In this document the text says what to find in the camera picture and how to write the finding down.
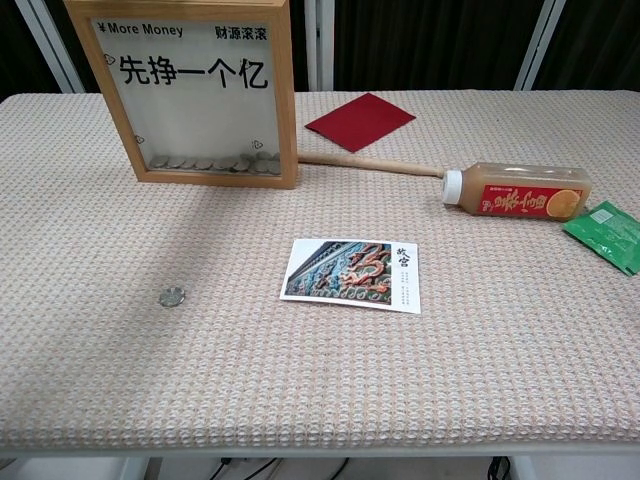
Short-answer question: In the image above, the red paper envelope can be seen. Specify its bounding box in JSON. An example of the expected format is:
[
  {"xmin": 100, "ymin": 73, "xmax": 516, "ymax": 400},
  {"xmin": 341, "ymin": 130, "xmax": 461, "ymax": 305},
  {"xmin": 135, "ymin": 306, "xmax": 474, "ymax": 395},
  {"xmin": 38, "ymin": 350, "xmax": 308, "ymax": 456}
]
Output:
[{"xmin": 304, "ymin": 92, "xmax": 417, "ymax": 154}]

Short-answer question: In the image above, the dragon picture postcard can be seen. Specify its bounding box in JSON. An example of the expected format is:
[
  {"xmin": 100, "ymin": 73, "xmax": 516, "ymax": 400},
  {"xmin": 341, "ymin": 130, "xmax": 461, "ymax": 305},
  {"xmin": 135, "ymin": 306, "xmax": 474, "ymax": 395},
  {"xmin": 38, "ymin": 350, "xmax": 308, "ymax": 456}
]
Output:
[{"xmin": 279, "ymin": 238, "xmax": 423, "ymax": 315}]

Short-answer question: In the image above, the brown juice bottle red label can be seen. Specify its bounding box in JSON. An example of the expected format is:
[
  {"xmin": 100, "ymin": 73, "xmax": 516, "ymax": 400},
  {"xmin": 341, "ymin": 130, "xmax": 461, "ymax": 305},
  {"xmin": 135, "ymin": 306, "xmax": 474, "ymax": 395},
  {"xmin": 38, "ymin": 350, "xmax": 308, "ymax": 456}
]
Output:
[{"xmin": 439, "ymin": 162, "xmax": 591, "ymax": 219}]

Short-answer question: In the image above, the white frame post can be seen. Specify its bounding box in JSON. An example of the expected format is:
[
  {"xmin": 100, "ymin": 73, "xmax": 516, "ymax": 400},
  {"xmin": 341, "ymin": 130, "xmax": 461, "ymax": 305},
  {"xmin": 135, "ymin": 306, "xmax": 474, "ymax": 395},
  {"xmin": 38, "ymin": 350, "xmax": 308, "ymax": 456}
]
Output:
[
  {"xmin": 14, "ymin": 0, "xmax": 86, "ymax": 95},
  {"xmin": 514, "ymin": 0, "xmax": 559, "ymax": 91},
  {"xmin": 303, "ymin": 0, "xmax": 336, "ymax": 93}
]

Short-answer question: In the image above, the silver coin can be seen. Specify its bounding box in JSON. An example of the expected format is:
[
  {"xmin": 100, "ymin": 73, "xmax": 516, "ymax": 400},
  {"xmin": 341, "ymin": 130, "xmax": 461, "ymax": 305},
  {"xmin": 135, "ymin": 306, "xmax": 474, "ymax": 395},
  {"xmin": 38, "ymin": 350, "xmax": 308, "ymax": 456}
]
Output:
[{"xmin": 158, "ymin": 286, "xmax": 188, "ymax": 308}]

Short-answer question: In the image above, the green foil packet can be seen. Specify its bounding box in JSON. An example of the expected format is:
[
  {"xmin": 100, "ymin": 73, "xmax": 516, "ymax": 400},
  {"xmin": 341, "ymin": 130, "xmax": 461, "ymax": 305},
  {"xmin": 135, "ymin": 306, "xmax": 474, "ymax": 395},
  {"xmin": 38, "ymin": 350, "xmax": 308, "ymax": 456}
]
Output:
[{"xmin": 562, "ymin": 200, "xmax": 640, "ymax": 276}]

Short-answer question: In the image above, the wooden stick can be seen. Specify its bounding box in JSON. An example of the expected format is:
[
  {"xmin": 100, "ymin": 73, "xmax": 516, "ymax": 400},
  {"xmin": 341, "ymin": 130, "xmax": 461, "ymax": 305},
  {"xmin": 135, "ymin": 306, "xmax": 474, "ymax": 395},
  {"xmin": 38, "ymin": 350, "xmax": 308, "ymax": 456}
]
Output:
[{"xmin": 298, "ymin": 153, "xmax": 446, "ymax": 180}]

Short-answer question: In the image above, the wooden frame coin box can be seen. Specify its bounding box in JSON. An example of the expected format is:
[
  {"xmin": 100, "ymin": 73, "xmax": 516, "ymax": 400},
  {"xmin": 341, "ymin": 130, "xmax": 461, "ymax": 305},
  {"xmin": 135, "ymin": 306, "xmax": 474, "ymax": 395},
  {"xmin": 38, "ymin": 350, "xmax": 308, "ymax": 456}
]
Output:
[{"xmin": 63, "ymin": 0, "xmax": 300, "ymax": 190}]

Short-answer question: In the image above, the beige woven tablecloth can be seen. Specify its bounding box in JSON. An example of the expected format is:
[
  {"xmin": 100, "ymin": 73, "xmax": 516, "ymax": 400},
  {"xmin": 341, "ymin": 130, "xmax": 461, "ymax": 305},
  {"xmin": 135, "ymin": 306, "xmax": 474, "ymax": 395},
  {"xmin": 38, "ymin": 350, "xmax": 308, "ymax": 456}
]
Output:
[{"xmin": 0, "ymin": 89, "xmax": 640, "ymax": 451}]

